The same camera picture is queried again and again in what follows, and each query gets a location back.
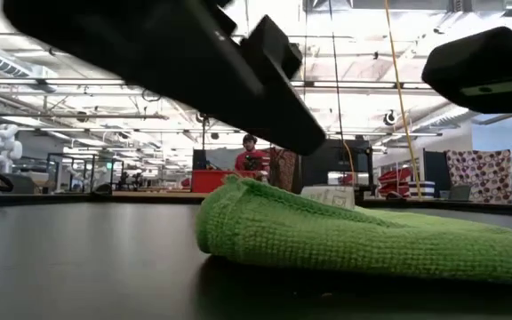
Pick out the green microfibre towel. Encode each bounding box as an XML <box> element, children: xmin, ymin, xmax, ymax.
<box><xmin>195</xmin><ymin>173</ymin><xmax>512</xmax><ymax>285</ymax></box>

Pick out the polka dot cloth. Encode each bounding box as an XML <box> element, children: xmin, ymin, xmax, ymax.
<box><xmin>444</xmin><ymin>148</ymin><xmax>512</xmax><ymax>204</ymax></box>

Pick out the white robot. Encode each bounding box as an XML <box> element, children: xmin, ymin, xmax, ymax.
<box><xmin>0</xmin><ymin>123</ymin><xmax>24</xmax><ymax>174</ymax></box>

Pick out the red fabric item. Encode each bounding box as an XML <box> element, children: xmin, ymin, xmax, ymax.
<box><xmin>378</xmin><ymin>167</ymin><xmax>412</xmax><ymax>199</ymax></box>

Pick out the grey box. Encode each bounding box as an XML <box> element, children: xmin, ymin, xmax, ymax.
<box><xmin>449</xmin><ymin>184</ymin><xmax>473</xmax><ymax>202</ymax></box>

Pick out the red bin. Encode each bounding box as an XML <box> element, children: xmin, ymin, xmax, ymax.
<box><xmin>190</xmin><ymin>169</ymin><xmax>257</xmax><ymax>194</ymax></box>

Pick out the person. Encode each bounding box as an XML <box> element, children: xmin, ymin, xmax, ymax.
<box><xmin>234</xmin><ymin>132</ymin><xmax>271</xmax><ymax>183</ymax></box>

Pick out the black panel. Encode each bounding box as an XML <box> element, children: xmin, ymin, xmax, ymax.
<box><xmin>423</xmin><ymin>148</ymin><xmax>452</xmax><ymax>196</ymax></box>

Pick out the black monitor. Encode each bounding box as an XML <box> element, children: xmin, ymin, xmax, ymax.
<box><xmin>300</xmin><ymin>138</ymin><xmax>373</xmax><ymax>188</ymax></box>

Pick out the brown patterned cloth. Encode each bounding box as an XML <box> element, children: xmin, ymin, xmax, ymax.
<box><xmin>267</xmin><ymin>147</ymin><xmax>302</xmax><ymax>193</ymax></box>

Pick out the yellow cable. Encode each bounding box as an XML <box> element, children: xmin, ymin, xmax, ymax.
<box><xmin>383</xmin><ymin>0</ymin><xmax>422</xmax><ymax>200</ymax></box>

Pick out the black white striped bin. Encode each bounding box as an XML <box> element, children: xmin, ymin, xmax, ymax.
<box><xmin>409</xmin><ymin>180</ymin><xmax>436</xmax><ymax>199</ymax></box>

